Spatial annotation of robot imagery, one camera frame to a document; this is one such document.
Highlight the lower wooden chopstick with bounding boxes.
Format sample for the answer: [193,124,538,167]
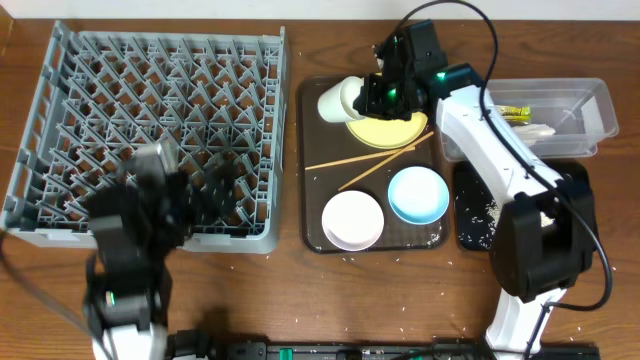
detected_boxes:
[338,131,434,191]

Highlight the wooden chopstick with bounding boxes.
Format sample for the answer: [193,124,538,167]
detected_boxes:
[338,131,434,191]
[305,149,401,170]

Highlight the black waste tray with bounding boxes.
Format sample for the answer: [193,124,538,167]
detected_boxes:
[453,159,590,252]

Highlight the grey plastic dishwasher rack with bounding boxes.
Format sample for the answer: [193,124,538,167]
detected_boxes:
[1,22,289,254]

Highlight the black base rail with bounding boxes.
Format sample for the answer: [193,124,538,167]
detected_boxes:
[164,329,601,360]

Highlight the dark brown serving tray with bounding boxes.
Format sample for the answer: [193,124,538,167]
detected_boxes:
[296,75,450,254]

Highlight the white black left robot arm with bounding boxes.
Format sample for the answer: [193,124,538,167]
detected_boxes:
[83,142,235,359]

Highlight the yellow round plate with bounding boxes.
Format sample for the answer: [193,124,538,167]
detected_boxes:
[346,112,428,149]

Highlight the clear plastic waste bin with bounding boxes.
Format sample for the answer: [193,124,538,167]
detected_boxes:
[438,77,620,162]

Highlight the upper wooden chopstick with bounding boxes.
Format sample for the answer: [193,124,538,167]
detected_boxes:
[305,149,401,170]

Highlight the pink white bowl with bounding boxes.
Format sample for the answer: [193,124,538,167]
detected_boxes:
[321,190,385,252]

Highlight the white napkin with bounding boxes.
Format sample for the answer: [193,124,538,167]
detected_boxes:
[512,124,556,147]

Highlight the light blue bowl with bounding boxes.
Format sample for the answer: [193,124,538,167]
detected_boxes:
[387,166,450,225]

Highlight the white paper cup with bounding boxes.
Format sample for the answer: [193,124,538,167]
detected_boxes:
[317,76,365,123]

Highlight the yellow green snack wrapper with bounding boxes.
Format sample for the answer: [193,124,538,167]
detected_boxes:
[496,105,532,124]

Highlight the pile of rice waste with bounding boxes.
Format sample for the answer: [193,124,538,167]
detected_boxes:
[457,197,556,249]

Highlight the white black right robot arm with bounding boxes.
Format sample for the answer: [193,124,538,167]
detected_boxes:
[353,21,598,359]

